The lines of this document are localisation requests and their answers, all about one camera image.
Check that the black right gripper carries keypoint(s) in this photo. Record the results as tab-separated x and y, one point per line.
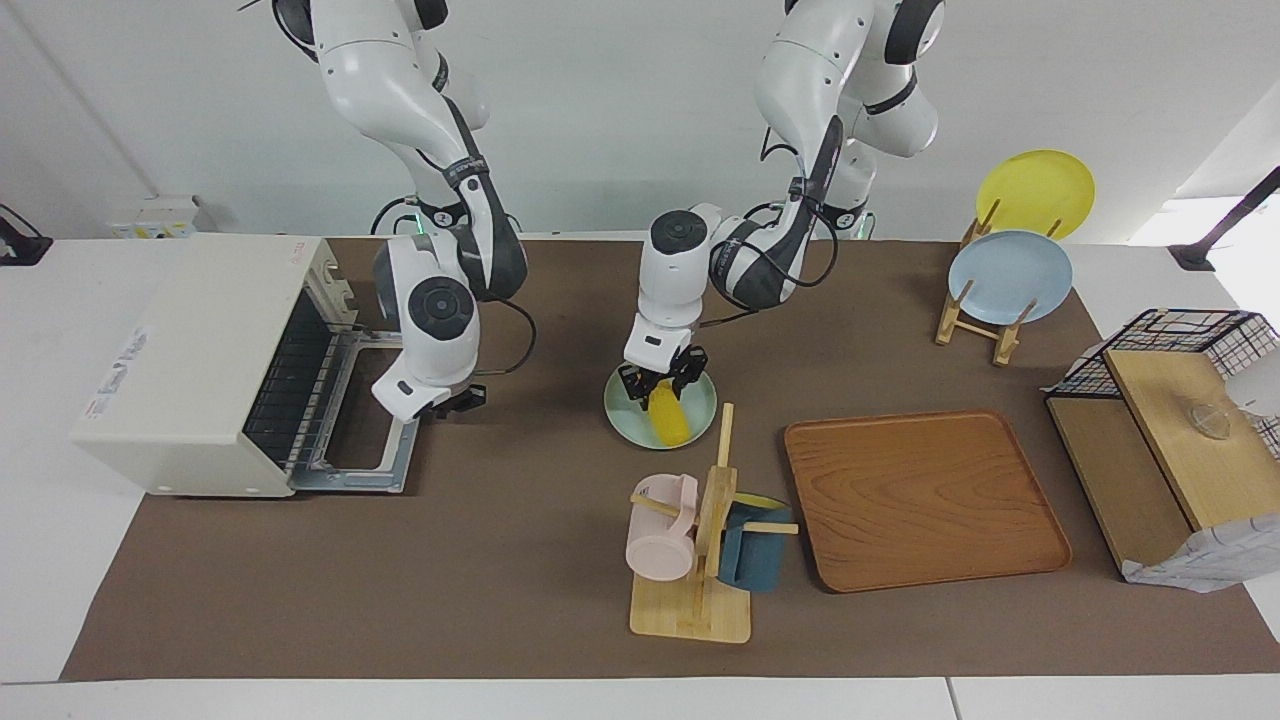
462	400

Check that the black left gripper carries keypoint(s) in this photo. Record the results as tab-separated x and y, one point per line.
665	362

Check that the yellow corn cob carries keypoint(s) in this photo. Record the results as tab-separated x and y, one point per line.
670	420

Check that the mint green plate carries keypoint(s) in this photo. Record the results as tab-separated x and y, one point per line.
625	420

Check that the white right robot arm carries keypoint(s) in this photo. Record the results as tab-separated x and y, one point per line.
380	70

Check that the white toaster oven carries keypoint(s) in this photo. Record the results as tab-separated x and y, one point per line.
180	350

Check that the pink mug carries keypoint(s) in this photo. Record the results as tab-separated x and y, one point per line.
660	545

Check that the brown table mat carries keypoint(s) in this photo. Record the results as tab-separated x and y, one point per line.
500	560

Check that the blue mug yellow inside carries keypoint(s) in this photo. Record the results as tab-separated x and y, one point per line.
755	560

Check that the wooden mug tree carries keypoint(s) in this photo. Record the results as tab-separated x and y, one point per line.
690	610

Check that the brown wooden tray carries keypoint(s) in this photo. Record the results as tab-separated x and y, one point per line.
920	500

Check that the wooden plate rack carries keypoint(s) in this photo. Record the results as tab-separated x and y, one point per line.
958	315

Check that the white power strip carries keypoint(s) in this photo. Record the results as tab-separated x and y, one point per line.
150	215

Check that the light blue plate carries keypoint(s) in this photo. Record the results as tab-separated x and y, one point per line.
1010	275

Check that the yellow plate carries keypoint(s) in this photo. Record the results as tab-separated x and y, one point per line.
1035	190

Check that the black clamp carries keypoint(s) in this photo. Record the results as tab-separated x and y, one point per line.
20	248

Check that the wooden shelf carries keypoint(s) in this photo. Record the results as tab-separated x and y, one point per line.
1180	430

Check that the black stand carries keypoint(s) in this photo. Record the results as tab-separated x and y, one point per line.
1195	255

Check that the clear glass cup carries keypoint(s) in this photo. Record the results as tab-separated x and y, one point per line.
1210	422

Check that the white checked cloth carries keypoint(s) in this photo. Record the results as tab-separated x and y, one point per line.
1220	560

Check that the white rounded object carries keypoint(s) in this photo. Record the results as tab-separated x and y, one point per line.
1258	385

